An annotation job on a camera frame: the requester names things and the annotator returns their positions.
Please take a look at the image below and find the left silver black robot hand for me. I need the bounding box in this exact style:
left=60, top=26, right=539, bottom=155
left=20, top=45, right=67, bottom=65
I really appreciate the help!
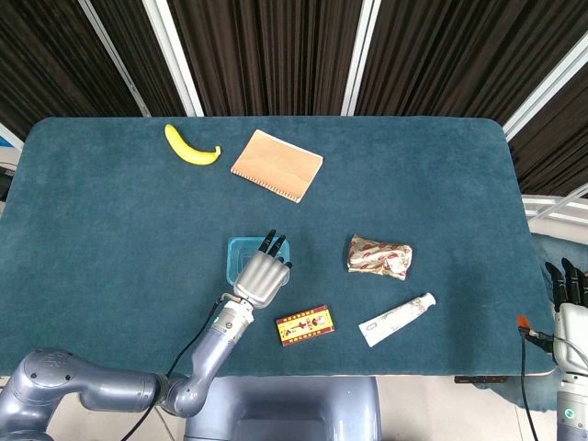
left=232, top=228, right=294, bottom=310

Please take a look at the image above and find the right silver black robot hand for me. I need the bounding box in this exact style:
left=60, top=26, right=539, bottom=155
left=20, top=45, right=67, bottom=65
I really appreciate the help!
left=516, top=257, right=588, bottom=369

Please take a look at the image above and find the blue plastic tray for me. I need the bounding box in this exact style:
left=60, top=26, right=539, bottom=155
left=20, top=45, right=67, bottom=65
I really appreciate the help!
left=226, top=236, right=292, bottom=286

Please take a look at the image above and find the red yellow printed box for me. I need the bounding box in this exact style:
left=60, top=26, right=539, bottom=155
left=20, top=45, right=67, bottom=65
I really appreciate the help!
left=275, top=303, right=336, bottom=348

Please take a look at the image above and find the tan spiral notebook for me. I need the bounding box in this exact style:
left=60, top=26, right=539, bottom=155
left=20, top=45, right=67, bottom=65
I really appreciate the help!
left=230, top=129, right=324, bottom=205

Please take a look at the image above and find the paper wrapped food packet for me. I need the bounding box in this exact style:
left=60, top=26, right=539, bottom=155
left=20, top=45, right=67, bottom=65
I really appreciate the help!
left=346, top=233, right=413, bottom=280

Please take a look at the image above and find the blue-grey robot torso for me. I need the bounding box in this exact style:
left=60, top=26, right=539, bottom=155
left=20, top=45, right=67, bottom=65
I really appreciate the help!
left=183, top=376, right=382, bottom=441

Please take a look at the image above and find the white cream tube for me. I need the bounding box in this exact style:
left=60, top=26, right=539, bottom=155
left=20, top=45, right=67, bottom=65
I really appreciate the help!
left=357, top=292, right=437, bottom=348

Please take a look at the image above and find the yellow banana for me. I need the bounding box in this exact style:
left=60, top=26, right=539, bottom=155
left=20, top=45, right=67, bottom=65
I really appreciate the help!
left=164, top=123, right=222, bottom=165

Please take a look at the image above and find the teal velvet table cloth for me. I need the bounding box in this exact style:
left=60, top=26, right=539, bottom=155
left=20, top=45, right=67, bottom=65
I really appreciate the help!
left=0, top=116, right=555, bottom=379

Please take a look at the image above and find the dark brown pleated curtain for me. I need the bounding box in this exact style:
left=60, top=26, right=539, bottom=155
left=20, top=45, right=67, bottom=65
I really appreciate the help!
left=0, top=0, right=588, bottom=197

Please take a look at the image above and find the white panel with blue stripe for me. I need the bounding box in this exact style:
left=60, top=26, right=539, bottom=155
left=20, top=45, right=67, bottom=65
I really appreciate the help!
left=0, top=121, right=24, bottom=153

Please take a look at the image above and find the grey braided hand cable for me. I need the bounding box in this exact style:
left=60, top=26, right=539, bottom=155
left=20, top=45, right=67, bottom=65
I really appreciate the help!
left=546, top=334, right=588, bottom=369

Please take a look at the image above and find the black right hand cable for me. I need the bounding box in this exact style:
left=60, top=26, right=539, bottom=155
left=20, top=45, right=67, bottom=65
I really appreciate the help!
left=517, top=326, right=539, bottom=441

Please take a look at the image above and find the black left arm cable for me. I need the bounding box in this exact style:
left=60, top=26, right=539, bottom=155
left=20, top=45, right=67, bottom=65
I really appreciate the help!
left=119, top=298, right=222, bottom=441

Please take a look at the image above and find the black perforated table bracket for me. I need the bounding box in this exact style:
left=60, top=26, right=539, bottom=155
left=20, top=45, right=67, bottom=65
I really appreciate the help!
left=454, top=375, right=509, bottom=385

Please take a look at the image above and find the white metal frame rail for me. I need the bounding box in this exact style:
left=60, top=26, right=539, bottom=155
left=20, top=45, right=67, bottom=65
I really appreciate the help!
left=521, top=183, right=588, bottom=226

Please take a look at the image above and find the wide white frame post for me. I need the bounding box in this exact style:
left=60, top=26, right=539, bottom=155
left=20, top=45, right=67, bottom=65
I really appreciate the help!
left=340, top=0, right=386, bottom=117
left=141, top=0, right=205, bottom=118
left=503, top=34, right=588, bottom=141

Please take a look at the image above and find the thin grey frame post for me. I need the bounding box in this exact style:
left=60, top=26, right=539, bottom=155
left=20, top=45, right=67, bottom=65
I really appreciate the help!
left=76, top=0, right=152, bottom=118

